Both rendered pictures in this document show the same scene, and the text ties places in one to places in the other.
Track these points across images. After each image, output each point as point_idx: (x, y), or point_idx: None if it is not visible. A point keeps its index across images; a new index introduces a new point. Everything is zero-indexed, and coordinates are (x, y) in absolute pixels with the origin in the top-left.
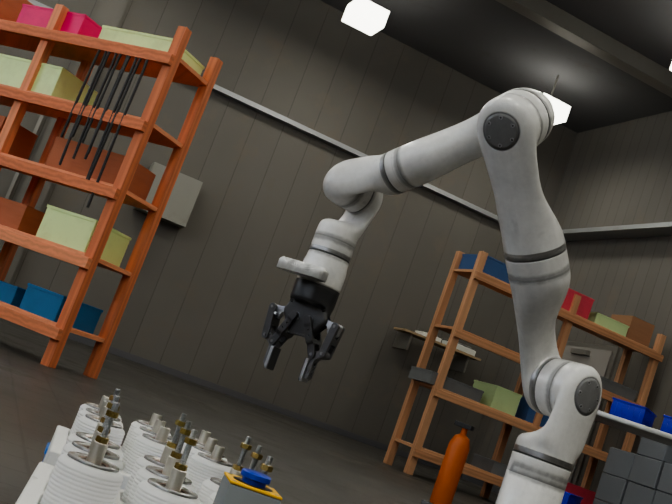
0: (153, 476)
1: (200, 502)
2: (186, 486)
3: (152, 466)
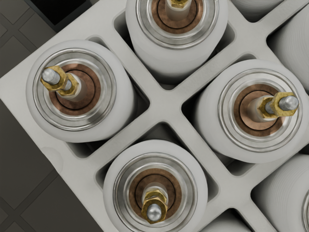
0: (254, 62)
1: (134, 32)
2: (212, 102)
3: (298, 109)
